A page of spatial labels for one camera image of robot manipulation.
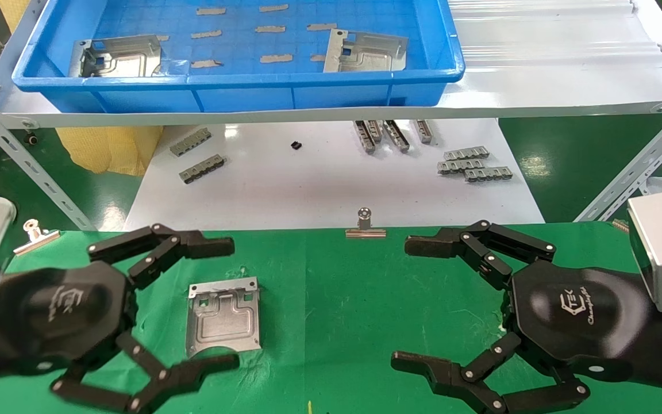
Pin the white metal shelf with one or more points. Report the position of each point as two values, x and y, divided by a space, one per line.
308 117

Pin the yellow mesh bag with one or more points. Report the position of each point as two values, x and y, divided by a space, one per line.
107 149

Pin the grey metal clip strip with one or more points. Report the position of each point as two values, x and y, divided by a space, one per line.
364 138
424 131
458 167
466 153
191 142
374 131
489 174
396 136
202 169

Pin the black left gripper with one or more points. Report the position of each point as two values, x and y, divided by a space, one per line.
61 313

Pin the green cloth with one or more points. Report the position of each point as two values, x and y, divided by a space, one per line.
337 316

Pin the stamped sheet metal bracket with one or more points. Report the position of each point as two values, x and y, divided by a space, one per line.
124 60
224 322
371 54

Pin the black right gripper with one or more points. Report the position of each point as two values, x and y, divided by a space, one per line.
572 313

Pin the blue plastic bin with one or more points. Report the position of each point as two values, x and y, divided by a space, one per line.
250 95

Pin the perforated white angle brace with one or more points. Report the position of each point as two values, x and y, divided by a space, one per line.
32 167
635 167

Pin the silver binder clip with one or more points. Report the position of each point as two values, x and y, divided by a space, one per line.
37 241
365 232

